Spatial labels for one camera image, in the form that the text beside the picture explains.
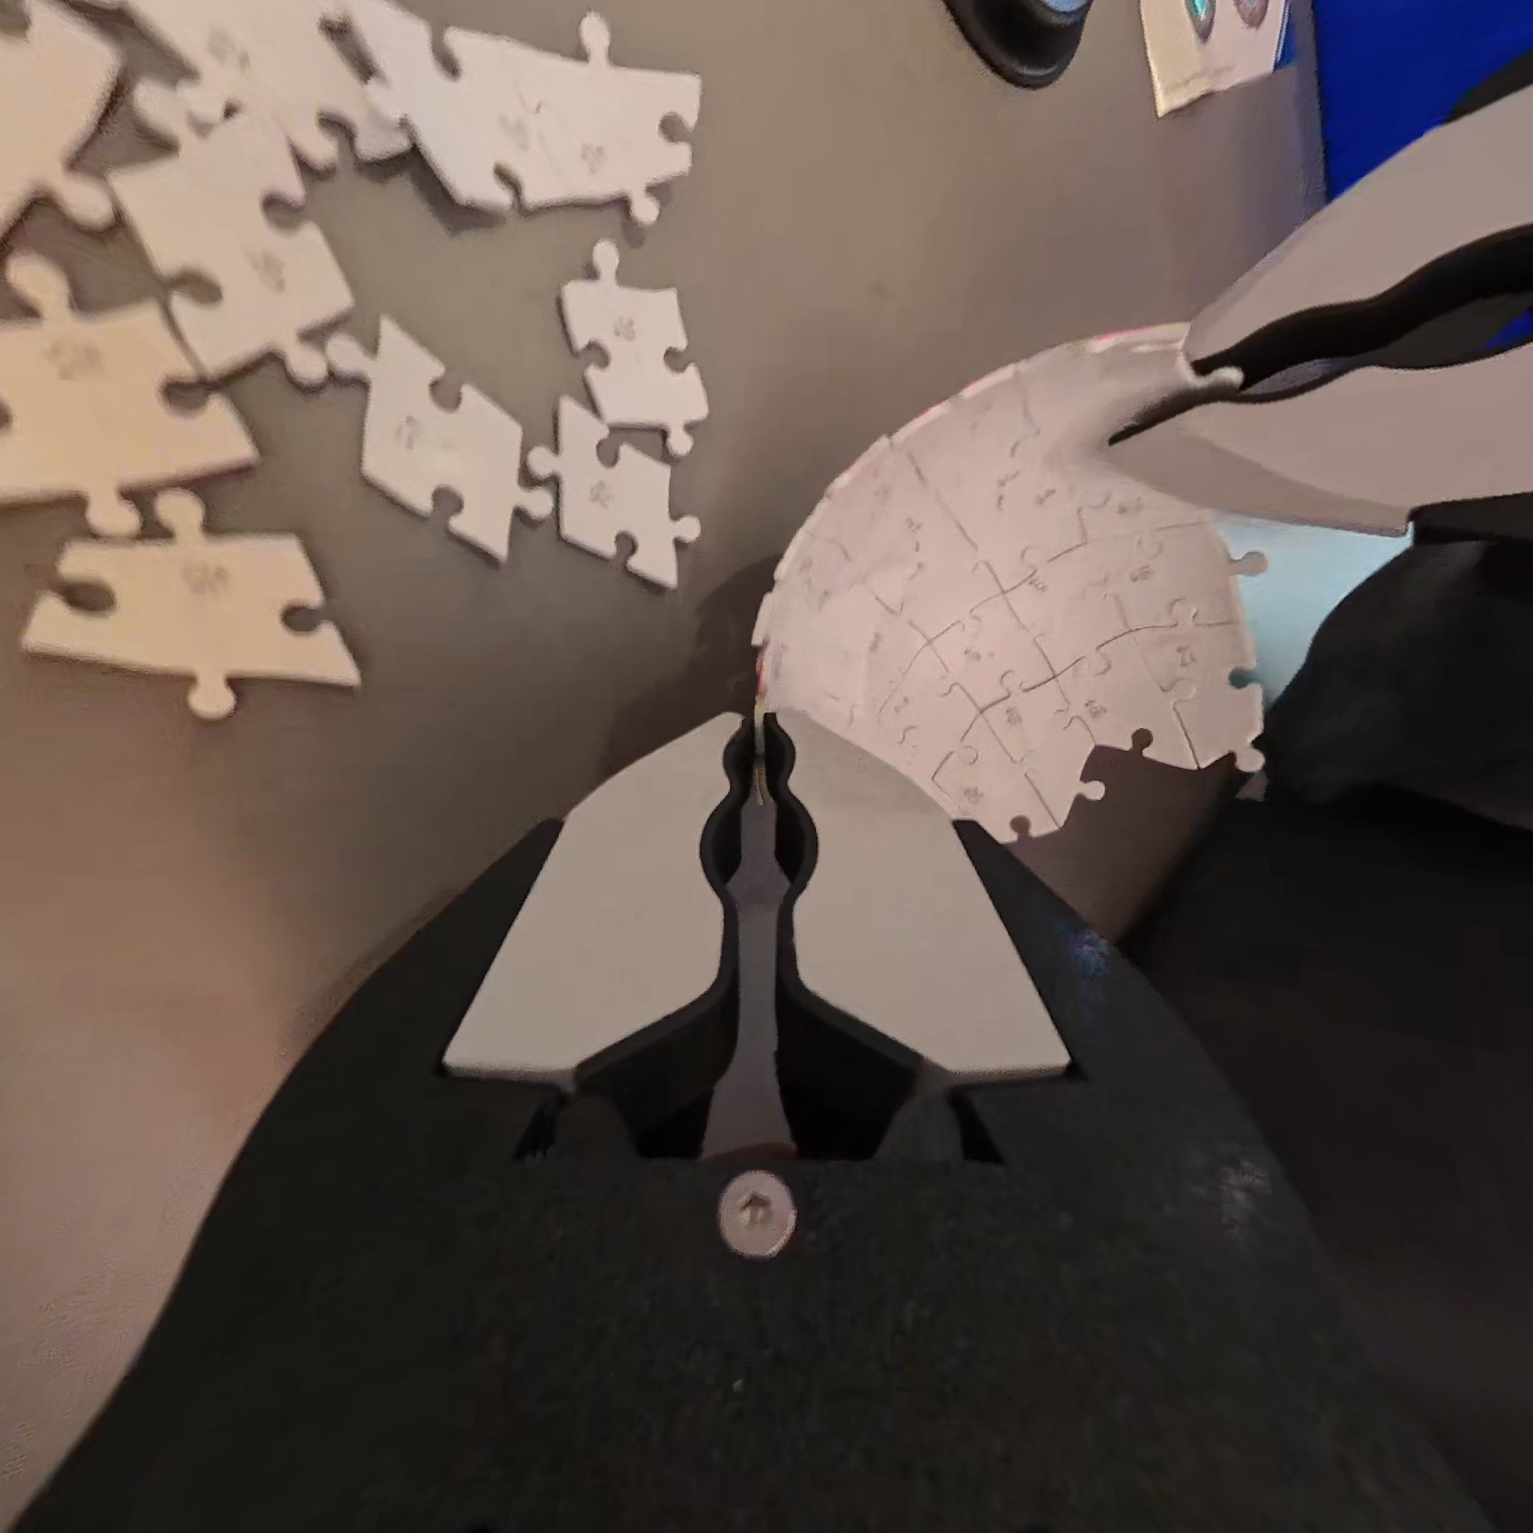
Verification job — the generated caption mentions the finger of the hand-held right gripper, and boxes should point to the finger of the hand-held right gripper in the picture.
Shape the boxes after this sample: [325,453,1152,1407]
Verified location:
[1108,305,1533,538]
[1183,101,1533,366]

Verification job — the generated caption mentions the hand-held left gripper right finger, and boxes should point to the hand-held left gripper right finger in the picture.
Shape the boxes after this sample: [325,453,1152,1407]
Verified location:
[760,712,1071,1156]

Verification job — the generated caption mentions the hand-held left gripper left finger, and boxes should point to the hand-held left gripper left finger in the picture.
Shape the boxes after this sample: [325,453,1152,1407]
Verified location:
[443,712,754,1156]

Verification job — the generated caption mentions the partly built puzzle ball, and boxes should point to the partly built puzzle ball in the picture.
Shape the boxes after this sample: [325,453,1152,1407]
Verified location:
[752,323,1268,845]

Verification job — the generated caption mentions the group of puzzle pieces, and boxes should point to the group of puzzle pieces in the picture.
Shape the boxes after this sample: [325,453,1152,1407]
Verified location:
[0,0,707,722]

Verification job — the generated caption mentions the person's right forearm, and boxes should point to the person's right forearm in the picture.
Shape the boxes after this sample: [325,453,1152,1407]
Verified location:
[1266,539,1533,830]

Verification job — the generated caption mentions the black round puzzle stand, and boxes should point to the black round puzzle stand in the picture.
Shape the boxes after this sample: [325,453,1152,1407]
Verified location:
[942,0,1090,89]

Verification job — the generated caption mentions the blue bin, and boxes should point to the blue bin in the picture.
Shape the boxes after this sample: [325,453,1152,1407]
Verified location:
[1308,0,1533,206]

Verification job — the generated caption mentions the white paper sheet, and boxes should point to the white paper sheet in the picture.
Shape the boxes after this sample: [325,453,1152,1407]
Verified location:
[1139,0,1291,117]

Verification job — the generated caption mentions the person's dark trousers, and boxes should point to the person's dark trousers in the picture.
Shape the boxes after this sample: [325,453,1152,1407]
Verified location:
[1126,789,1533,1533]

